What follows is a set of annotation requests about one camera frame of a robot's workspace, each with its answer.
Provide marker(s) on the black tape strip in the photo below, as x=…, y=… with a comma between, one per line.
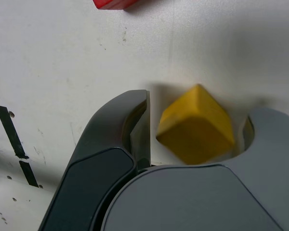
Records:
x=13, y=134

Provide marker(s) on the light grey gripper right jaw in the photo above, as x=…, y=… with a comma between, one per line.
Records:
x=187, y=199

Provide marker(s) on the yellow cube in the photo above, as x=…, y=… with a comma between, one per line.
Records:
x=195, y=130

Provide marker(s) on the red cube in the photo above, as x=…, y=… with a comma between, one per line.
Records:
x=113, y=3

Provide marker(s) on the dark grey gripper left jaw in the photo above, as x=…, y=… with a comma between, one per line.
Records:
x=98, y=173

